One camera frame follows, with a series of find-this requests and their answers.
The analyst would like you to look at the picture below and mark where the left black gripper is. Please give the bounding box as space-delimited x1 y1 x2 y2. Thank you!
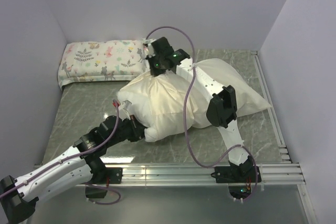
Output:
106 114 153 148

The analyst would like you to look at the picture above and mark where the cream pillowcase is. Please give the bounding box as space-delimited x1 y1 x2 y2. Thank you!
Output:
130 58 271 135

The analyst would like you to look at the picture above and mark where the white pillow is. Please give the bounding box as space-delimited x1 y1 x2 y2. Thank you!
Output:
117 82 171 143

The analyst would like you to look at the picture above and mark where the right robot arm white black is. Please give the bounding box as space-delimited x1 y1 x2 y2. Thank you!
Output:
144 37 255 182

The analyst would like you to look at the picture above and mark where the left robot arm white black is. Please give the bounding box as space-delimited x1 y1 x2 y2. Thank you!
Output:
1 116 146 223

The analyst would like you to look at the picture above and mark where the animal print patterned pillow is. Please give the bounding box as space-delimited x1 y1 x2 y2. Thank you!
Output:
58 40 149 88

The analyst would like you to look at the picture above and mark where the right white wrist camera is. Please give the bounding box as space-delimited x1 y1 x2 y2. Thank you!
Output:
142 38 155 57

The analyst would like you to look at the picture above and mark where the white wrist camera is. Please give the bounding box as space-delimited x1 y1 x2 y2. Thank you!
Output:
113 99 134 120
142 38 155 57

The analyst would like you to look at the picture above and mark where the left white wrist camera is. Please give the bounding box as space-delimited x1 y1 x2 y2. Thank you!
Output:
113 99 134 120

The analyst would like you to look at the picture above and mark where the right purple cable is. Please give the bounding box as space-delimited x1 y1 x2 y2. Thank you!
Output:
145 26 258 204

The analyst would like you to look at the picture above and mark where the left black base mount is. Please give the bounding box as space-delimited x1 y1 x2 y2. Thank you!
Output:
83 167 123 205

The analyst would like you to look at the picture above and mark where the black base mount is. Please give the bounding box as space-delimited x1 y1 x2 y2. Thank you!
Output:
211 164 261 202
83 167 123 205

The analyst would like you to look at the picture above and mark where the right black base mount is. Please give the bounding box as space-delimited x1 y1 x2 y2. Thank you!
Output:
211 164 261 202

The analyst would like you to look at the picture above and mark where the aluminium right side rail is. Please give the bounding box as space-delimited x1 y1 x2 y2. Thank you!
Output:
251 51 292 164

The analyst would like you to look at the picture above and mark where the aluminium rail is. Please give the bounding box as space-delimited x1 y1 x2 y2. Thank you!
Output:
251 51 292 164
106 163 306 187

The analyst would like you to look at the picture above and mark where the aluminium front rail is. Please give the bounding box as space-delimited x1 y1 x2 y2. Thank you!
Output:
106 163 306 187

